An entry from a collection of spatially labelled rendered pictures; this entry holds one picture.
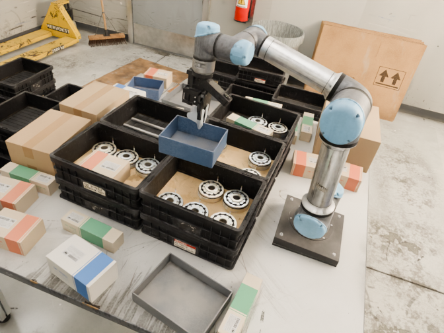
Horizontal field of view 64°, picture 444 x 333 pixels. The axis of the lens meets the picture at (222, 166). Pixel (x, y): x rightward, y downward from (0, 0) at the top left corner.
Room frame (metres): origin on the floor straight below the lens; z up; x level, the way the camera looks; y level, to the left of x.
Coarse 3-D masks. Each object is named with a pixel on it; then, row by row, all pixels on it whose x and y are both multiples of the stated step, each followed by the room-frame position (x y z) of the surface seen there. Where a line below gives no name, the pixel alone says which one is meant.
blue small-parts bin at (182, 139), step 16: (176, 128) 1.11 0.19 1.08; (192, 128) 1.10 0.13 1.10; (208, 128) 1.09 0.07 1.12; (224, 128) 1.07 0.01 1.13; (160, 144) 0.97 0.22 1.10; (176, 144) 0.96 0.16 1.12; (192, 144) 1.04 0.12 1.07; (208, 144) 1.06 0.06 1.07; (224, 144) 1.05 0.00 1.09; (192, 160) 0.95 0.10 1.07; (208, 160) 0.93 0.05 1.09
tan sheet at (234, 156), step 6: (228, 150) 1.37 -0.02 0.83; (234, 150) 1.37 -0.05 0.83; (240, 150) 1.38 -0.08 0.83; (222, 156) 1.31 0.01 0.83; (228, 156) 1.32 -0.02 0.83; (234, 156) 1.33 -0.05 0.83; (240, 156) 1.33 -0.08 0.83; (246, 156) 1.34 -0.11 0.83; (222, 162) 1.27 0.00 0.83; (228, 162) 1.28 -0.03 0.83; (234, 162) 1.28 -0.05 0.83; (240, 162) 1.29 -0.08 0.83; (246, 162) 1.30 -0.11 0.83; (240, 168) 1.24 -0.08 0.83; (252, 168) 1.25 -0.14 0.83; (264, 174) 1.22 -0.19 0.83
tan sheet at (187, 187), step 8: (176, 176) 1.12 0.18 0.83; (184, 176) 1.13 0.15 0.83; (168, 184) 1.07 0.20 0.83; (176, 184) 1.08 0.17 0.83; (184, 184) 1.08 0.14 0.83; (192, 184) 1.09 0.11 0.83; (160, 192) 1.02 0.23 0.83; (176, 192) 1.03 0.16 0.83; (184, 192) 1.04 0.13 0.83; (192, 192) 1.04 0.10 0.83; (224, 192) 1.07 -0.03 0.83; (184, 200) 0.99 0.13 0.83; (192, 200) 1.00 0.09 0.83; (200, 200) 1.00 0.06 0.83; (208, 208) 0.97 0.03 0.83; (216, 208) 0.97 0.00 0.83; (224, 208) 0.98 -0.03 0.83; (248, 208) 1.00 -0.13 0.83; (208, 216) 0.93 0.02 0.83; (240, 216) 0.95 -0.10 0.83; (240, 224) 0.91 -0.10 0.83
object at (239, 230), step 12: (228, 168) 1.10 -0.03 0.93; (264, 180) 1.06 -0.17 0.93; (144, 192) 0.90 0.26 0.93; (168, 204) 0.86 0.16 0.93; (252, 204) 0.92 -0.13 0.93; (192, 216) 0.83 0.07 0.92; (204, 216) 0.83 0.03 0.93; (216, 228) 0.81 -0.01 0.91; (228, 228) 0.79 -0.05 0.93; (240, 228) 0.80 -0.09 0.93
